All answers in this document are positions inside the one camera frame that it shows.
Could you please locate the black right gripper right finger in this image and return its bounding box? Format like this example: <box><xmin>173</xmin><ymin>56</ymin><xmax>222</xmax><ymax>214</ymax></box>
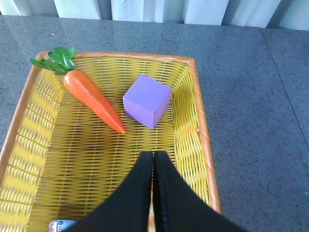
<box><xmin>153</xmin><ymin>151</ymin><xmax>245</xmax><ymax>232</ymax></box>

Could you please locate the purple foam cube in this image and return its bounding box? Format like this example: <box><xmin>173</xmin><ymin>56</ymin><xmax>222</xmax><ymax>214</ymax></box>
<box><xmin>123</xmin><ymin>74</ymin><xmax>171</xmax><ymax>129</ymax></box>

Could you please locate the colourful patterned ball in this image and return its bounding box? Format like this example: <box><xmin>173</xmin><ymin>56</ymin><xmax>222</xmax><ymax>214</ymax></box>
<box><xmin>49</xmin><ymin>219</ymin><xmax>77</xmax><ymax>232</ymax></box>

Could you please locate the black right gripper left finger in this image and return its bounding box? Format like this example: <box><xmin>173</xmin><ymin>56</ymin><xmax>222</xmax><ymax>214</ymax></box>
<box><xmin>65</xmin><ymin>151</ymin><xmax>154</xmax><ymax>232</ymax></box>

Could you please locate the yellow wicker basket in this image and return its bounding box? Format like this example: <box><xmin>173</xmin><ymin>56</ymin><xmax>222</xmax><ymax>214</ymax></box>
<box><xmin>0</xmin><ymin>52</ymin><xmax>221</xmax><ymax>232</ymax></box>

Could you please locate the orange toy carrot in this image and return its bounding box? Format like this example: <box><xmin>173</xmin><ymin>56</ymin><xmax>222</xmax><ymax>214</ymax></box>
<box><xmin>30</xmin><ymin>46</ymin><xmax>126</xmax><ymax>134</ymax></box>

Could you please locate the grey pleated curtain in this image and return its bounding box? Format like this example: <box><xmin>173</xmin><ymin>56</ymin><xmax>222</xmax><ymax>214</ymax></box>
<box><xmin>0</xmin><ymin>0</ymin><xmax>309</xmax><ymax>30</ymax></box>

